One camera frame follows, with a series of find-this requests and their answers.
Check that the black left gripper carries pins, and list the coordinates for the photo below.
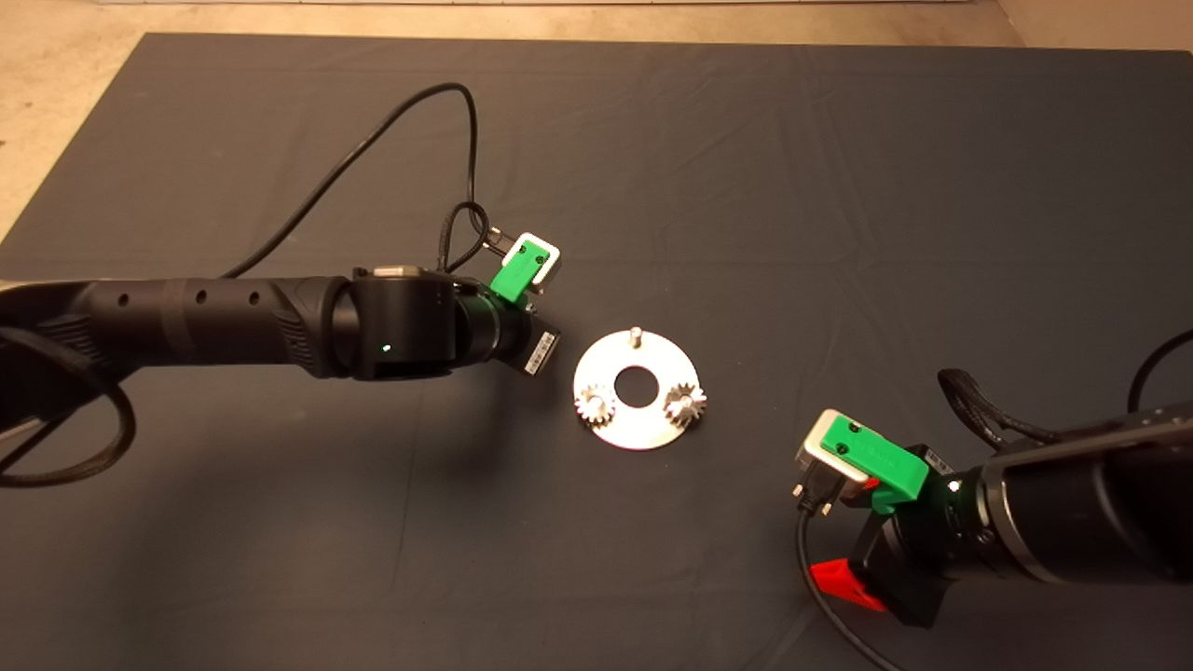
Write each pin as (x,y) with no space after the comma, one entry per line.
(508,331)

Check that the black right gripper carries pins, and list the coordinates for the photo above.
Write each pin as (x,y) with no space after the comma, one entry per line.
(923,550)

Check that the small steel planetary gear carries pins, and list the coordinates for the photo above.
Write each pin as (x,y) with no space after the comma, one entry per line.
(685,407)
(594,407)

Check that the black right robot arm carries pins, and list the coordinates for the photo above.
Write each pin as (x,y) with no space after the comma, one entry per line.
(1090,503)

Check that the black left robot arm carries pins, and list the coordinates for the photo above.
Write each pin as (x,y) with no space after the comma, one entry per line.
(233,321)

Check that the round metal carrier plate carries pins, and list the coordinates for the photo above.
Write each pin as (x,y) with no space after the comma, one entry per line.
(643,429)

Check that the dark grey table cloth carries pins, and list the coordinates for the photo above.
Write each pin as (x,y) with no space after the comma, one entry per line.
(746,186)

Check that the green left camera mount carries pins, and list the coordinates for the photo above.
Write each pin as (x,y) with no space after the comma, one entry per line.
(517,270)

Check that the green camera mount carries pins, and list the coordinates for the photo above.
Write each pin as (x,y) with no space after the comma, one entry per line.
(885,461)
(517,270)

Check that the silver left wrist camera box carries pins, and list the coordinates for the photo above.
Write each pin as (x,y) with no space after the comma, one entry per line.
(552,266)

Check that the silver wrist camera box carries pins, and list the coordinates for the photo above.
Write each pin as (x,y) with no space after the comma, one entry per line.
(815,447)
(552,266)

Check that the green right camera mount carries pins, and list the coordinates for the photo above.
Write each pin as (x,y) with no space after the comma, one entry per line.
(885,461)

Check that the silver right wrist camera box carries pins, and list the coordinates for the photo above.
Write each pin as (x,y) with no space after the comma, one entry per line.
(815,447)

